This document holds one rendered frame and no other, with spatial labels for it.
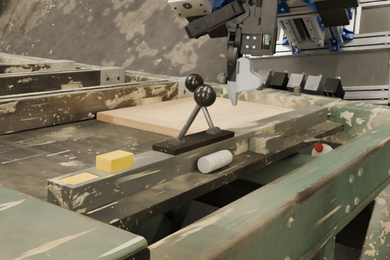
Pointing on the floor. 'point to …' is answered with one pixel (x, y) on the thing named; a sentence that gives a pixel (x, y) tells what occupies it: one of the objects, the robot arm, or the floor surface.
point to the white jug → (320, 149)
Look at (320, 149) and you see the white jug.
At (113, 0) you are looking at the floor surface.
